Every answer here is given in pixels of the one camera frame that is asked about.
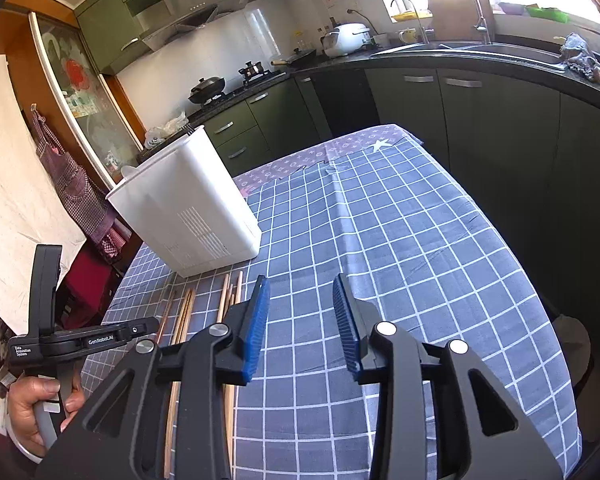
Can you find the white plastic bags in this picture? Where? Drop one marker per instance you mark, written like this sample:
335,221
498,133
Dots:
165,130

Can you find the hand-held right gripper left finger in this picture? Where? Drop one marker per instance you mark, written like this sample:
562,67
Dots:
254,330

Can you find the black kitchen countertop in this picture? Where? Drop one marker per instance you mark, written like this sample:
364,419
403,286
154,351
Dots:
340,60

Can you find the black lidded wok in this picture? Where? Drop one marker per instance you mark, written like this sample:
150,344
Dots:
207,90

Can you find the green base cabinet unit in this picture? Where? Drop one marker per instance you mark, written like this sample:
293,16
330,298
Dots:
480,120

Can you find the white hanging sheet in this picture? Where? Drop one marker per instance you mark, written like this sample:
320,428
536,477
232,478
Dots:
10,160

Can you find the small black pot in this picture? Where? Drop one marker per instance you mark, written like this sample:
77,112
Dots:
252,70

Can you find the green plastic basin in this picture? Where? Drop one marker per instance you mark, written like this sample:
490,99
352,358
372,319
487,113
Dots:
547,12

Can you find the crumpled grey rag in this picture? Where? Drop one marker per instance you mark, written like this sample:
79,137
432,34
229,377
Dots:
580,57

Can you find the white mug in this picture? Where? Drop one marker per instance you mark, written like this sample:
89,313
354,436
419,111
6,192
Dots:
407,36

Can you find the yellow sponge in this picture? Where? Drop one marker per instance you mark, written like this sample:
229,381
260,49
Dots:
405,16

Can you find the white rice cooker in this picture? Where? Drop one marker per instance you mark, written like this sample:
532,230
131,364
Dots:
345,37

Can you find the green upper cabinet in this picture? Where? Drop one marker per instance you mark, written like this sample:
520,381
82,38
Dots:
110,25

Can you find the purple checked apron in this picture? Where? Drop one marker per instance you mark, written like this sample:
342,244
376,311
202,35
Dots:
75,190

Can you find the dark red cloth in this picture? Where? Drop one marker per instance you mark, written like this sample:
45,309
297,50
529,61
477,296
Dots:
90,270

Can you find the blue checked tablecloth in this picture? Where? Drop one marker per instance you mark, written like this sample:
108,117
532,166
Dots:
405,260

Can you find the black frying pan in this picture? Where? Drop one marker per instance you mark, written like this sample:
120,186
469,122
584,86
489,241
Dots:
300,56

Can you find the black gas stove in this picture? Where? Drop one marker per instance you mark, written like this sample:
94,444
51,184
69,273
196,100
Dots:
232,94

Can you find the purple patterned cloth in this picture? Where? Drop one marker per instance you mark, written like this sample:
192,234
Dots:
330,152

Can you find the person's left forearm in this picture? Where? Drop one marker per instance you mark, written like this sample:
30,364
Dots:
7,460

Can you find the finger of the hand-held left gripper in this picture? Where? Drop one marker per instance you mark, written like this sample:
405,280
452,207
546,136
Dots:
145,327

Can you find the steel double sink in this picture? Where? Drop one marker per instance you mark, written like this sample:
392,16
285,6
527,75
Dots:
505,52

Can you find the flower patterned glass door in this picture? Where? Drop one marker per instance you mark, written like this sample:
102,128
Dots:
80,90

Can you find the person's left hand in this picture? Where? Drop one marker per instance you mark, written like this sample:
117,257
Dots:
25,405

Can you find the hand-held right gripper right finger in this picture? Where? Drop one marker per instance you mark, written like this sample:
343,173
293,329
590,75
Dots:
345,325

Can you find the steel range hood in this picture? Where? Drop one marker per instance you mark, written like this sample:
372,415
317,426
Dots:
190,15

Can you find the white plastic utensil holder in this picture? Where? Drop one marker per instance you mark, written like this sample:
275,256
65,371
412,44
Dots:
180,210

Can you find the brown cutting board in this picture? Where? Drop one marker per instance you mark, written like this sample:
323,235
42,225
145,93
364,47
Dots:
450,17

